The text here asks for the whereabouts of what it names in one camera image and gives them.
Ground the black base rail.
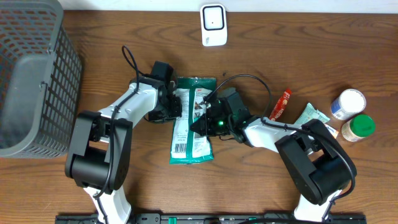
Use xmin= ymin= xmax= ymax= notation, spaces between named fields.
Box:
xmin=55 ymin=213 xmax=367 ymax=224

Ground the red white snack packet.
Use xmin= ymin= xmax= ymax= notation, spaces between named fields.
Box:
xmin=269 ymin=88 xmax=292 ymax=121

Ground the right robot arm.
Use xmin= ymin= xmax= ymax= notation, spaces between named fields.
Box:
xmin=190 ymin=88 xmax=357 ymax=223

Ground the green lid white jar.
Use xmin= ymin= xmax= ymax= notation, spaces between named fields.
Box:
xmin=341 ymin=114 xmax=376 ymax=142

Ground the light green snack packet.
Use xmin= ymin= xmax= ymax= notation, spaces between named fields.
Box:
xmin=294 ymin=103 xmax=330 ymax=125

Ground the small orange box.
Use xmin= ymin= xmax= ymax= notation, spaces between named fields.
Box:
xmin=325 ymin=124 xmax=339 ymax=139

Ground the grey plastic mesh basket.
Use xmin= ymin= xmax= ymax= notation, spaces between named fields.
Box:
xmin=1 ymin=1 xmax=83 ymax=159

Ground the green white gloves packet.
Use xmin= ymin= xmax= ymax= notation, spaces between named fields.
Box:
xmin=169 ymin=77 xmax=216 ymax=164

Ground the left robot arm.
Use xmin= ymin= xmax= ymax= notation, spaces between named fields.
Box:
xmin=65 ymin=61 xmax=182 ymax=223

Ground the white blue label jar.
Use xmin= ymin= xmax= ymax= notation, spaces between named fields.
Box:
xmin=330 ymin=88 xmax=366 ymax=120

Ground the white barcode scanner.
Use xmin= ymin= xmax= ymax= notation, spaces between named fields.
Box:
xmin=200 ymin=4 xmax=228 ymax=47

